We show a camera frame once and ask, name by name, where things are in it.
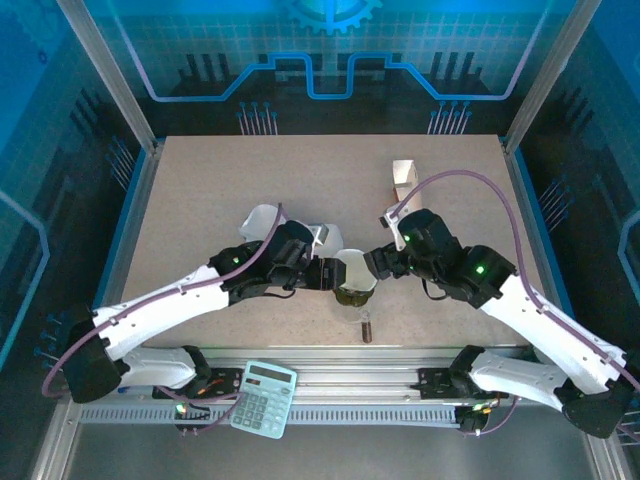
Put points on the white paper coffee filter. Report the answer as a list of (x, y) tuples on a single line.
[(335, 240), (255, 220), (356, 270)]

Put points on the dark green dripper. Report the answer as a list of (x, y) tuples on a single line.
[(352, 299)]

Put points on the orange white filter box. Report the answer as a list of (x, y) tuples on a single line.
[(404, 175)]

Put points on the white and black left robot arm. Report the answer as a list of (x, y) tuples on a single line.
[(160, 310)]

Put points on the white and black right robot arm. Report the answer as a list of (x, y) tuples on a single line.
[(550, 335)]

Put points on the mint green calculator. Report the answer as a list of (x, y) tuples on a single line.
[(264, 400)]

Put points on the black controller board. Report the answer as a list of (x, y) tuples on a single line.
[(472, 420), (192, 417)]

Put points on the aluminium side rail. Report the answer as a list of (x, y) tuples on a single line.
[(520, 185), (130, 240)]

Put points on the aluminium front rail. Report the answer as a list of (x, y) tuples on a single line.
[(350, 380)]

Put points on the aluminium corner post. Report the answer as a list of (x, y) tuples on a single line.
[(110, 75), (550, 75)]

